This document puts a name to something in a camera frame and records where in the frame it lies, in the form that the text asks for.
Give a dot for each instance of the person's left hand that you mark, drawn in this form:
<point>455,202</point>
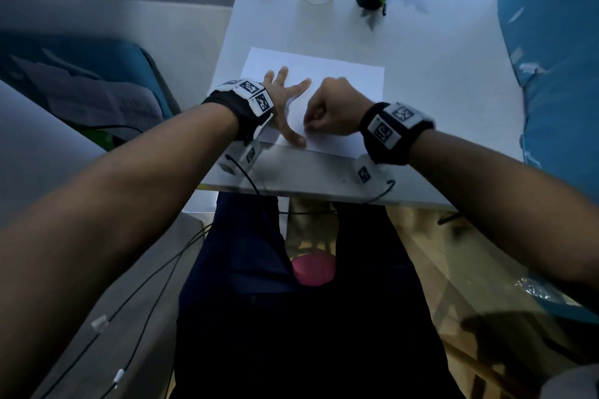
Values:
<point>283,99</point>

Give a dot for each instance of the person's right hand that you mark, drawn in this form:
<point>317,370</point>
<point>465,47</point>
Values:
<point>339,106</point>

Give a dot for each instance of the white paper sheet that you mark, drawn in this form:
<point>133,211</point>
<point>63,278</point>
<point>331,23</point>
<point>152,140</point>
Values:
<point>337,64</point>

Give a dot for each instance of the person's right forearm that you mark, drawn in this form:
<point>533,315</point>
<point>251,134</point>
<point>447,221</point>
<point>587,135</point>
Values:
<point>515,202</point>

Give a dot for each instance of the person's left forearm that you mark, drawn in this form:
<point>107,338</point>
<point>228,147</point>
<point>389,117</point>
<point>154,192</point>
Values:
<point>103,235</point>

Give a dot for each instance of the grey printed paper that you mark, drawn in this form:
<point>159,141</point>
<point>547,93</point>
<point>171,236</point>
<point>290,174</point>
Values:
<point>93,99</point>

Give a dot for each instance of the person's dark trousers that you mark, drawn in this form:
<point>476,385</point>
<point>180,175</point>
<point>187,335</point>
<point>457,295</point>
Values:
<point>243,310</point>

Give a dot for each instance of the pink slipper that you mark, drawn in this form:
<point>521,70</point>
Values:
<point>314,268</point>

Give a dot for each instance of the teal chair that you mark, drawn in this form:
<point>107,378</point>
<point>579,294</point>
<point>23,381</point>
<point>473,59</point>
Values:
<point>121,62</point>

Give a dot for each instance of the blue patterned cushion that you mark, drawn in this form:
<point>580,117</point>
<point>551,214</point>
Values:
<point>557,62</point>

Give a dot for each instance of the black left wrist camera band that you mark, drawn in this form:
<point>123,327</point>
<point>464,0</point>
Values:
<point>238,106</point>

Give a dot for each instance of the black wrist camera band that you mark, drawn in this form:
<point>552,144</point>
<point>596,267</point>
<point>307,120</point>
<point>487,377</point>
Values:
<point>238,106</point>
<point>393,137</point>

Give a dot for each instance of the black right wrist camera band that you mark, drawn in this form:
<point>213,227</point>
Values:
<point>393,137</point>

